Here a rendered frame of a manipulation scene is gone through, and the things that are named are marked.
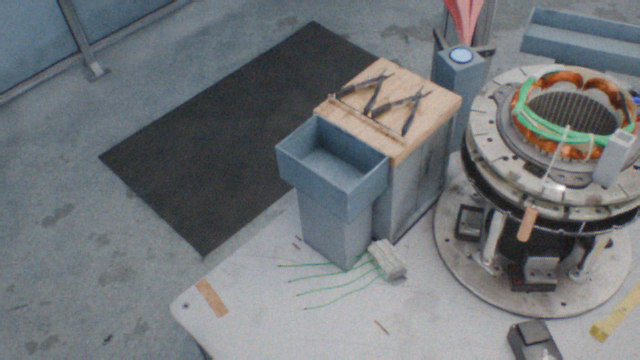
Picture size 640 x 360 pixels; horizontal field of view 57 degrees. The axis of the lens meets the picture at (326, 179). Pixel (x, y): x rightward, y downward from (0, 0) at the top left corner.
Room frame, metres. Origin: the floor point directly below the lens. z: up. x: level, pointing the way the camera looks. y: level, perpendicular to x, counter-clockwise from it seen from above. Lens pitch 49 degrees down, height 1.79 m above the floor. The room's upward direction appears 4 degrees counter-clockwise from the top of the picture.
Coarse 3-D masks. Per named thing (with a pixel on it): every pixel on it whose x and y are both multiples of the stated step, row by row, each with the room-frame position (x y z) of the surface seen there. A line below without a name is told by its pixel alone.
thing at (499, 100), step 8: (504, 88) 0.77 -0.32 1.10; (512, 88) 0.77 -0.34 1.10; (496, 96) 0.75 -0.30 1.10; (504, 96) 0.75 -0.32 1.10; (496, 104) 0.74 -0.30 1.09; (496, 112) 0.72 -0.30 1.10; (496, 120) 0.70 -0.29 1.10; (496, 128) 0.68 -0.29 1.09; (504, 136) 0.66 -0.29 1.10; (512, 144) 0.64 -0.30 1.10; (512, 152) 0.63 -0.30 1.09; (520, 152) 0.62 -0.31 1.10; (528, 160) 0.60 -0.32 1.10; (632, 160) 0.58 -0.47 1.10; (544, 168) 0.58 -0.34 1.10; (624, 168) 0.57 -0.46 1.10; (552, 176) 0.56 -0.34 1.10; (560, 176) 0.57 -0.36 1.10; (568, 176) 0.56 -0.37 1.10; (576, 176) 0.56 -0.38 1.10; (584, 176) 0.56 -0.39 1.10; (568, 184) 0.55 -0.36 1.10; (576, 184) 0.55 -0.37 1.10; (584, 184) 0.54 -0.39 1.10
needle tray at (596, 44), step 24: (528, 24) 1.00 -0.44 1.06; (552, 24) 1.04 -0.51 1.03; (576, 24) 1.02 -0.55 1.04; (600, 24) 1.00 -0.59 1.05; (624, 24) 0.98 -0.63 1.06; (528, 48) 0.96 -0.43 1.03; (552, 48) 0.94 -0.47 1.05; (576, 48) 0.92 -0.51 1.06; (600, 48) 0.96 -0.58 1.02; (624, 48) 0.95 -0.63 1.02; (600, 72) 0.91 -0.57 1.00; (624, 72) 0.87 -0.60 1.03
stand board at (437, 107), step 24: (408, 72) 0.88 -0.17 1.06; (360, 96) 0.82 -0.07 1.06; (384, 96) 0.81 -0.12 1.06; (432, 96) 0.80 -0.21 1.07; (456, 96) 0.80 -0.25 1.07; (336, 120) 0.76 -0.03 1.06; (360, 120) 0.75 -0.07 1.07; (384, 120) 0.75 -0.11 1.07; (432, 120) 0.74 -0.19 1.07; (384, 144) 0.69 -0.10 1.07; (408, 144) 0.69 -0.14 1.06
